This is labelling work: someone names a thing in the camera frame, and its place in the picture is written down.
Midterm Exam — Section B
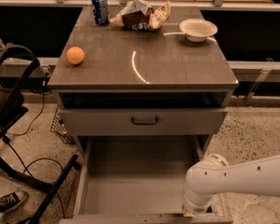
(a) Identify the grey drawer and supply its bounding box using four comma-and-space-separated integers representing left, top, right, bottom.
59, 135, 232, 224
60, 108, 227, 136

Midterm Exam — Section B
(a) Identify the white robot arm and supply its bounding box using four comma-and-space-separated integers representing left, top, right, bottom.
182, 154, 280, 215

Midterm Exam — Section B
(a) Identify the grey top drawer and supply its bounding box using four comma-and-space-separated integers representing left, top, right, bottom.
60, 108, 227, 136

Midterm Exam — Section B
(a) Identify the grey drawer cabinet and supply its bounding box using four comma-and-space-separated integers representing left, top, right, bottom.
49, 7, 238, 150

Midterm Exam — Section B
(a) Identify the black white sneaker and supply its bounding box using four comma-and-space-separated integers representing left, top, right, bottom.
0, 190, 27, 214

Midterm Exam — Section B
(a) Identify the white bowl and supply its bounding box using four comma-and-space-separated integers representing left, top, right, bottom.
179, 19, 217, 42

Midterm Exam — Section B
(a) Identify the orange fruit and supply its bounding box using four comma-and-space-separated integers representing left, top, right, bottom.
66, 47, 85, 65

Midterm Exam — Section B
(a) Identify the crumpled chip bag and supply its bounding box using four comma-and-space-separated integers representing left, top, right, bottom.
110, 0, 171, 31

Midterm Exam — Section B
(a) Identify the blue soda can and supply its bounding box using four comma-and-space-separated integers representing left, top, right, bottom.
91, 0, 109, 26

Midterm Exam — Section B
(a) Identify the black rolling stand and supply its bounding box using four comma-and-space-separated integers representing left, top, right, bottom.
0, 44, 80, 224

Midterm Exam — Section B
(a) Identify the wire mesh basket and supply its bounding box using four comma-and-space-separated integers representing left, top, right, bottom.
50, 107, 75, 145

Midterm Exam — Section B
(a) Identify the black floor cable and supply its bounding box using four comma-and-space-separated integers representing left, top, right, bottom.
3, 77, 67, 224

